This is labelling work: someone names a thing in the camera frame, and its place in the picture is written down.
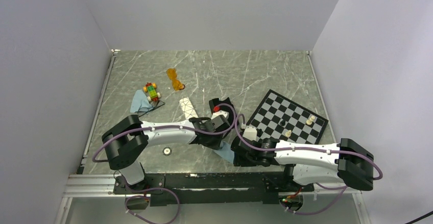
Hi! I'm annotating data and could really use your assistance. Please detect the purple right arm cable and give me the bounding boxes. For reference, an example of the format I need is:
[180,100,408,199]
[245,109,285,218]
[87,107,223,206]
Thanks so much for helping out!
[234,113,384,216]

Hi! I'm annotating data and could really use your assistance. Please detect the black white chessboard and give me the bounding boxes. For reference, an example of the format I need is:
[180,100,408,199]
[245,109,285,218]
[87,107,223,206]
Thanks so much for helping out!
[247,89,328,144]

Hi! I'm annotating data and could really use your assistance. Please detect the black glasses case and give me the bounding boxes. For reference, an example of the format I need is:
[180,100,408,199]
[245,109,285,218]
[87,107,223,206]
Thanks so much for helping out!
[209,97,236,125]

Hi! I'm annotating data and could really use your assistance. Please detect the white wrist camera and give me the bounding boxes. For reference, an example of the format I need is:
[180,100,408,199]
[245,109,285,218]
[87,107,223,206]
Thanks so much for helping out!
[211,106,229,132]
[242,126,258,141]

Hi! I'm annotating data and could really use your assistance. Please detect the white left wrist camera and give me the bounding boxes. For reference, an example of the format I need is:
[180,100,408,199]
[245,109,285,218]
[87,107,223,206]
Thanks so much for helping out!
[211,106,229,132]

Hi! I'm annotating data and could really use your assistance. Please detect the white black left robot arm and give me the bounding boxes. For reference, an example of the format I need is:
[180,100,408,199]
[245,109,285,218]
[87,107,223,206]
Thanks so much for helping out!
[97,115,232,193]

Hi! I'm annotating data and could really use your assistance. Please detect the light blue cleaning cloth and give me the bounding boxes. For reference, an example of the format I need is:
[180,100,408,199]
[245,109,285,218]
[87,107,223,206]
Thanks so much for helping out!
[130,90,153,113]

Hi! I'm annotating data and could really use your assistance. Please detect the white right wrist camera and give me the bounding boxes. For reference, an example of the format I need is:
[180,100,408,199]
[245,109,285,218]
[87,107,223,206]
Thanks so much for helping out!
[242,126,258,141]

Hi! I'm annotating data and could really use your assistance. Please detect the white geometric glasses case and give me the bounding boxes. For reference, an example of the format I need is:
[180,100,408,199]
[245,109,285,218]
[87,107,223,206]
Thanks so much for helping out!
[179,97,198,119]

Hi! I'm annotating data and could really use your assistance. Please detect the thin black framed glasses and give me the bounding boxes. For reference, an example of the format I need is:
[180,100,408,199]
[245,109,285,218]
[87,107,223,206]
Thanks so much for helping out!
[136,101,165,117]

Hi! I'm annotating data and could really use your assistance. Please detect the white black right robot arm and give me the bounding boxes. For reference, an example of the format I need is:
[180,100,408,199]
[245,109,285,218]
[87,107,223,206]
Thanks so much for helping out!
[230,137,375,191]

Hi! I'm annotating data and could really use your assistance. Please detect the small round metal disc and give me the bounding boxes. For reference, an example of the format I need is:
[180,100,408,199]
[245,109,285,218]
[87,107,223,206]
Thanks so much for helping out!
[163,147,172,156]

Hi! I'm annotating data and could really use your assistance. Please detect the colourful toy brick car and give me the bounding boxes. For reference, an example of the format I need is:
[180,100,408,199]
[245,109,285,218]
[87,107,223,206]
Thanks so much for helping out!
[143,83,161,102]

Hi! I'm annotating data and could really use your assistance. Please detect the black table front rail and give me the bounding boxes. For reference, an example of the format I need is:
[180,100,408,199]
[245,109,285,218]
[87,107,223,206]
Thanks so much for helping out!
[113,171,314,207]

